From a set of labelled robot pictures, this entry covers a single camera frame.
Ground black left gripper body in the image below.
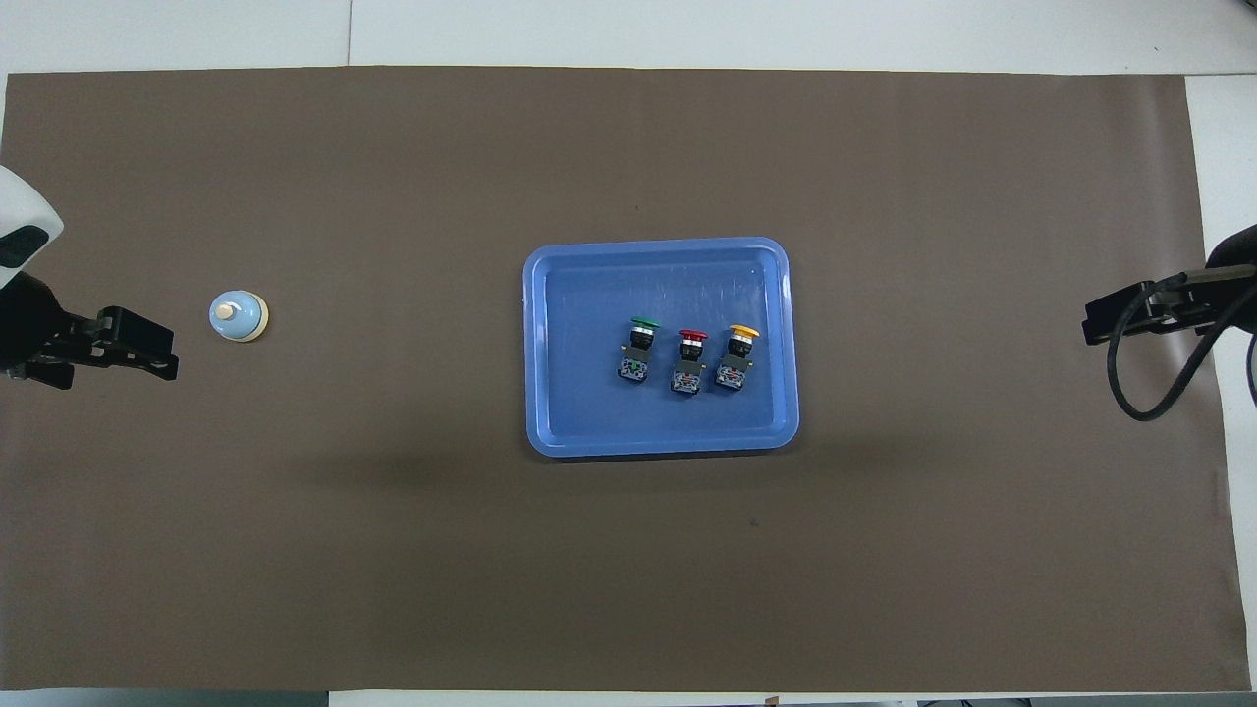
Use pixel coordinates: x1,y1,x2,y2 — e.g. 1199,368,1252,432
0,270,178,374

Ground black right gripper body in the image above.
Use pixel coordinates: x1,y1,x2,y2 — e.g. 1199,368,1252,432
1082,224,1257,330

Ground yellow push button switch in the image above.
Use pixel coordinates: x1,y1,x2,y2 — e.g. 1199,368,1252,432
715,324,761,391

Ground red push button switch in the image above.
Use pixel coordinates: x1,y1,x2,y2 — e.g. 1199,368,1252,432
670,329,709,397

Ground green push button switch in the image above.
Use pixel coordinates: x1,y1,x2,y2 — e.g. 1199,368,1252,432
617,316,661,385

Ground light blue call bell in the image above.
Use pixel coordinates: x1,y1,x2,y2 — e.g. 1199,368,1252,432
208,291,270,344

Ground blue plastic tray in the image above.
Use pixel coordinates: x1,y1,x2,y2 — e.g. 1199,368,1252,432
522,237,800,460

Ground brown table mat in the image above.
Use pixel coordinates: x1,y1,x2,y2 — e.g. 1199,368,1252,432
0,67,1236,693

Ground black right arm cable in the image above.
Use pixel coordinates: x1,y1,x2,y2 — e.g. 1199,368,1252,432
1107,275,1257,423

